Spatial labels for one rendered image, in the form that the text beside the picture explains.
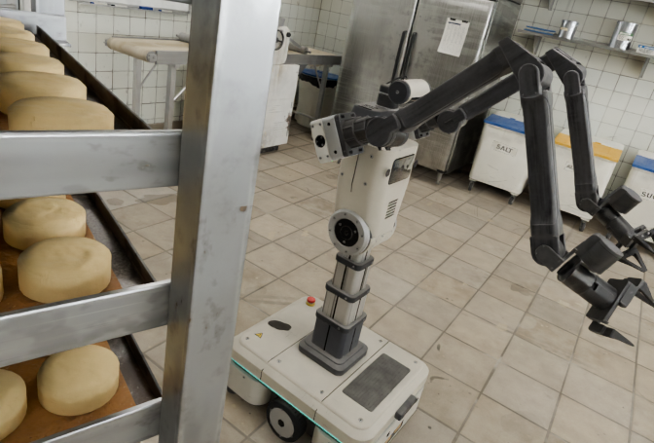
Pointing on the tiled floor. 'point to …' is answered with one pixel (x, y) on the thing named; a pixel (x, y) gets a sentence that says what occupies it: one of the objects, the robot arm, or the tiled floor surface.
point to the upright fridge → (426, 33)
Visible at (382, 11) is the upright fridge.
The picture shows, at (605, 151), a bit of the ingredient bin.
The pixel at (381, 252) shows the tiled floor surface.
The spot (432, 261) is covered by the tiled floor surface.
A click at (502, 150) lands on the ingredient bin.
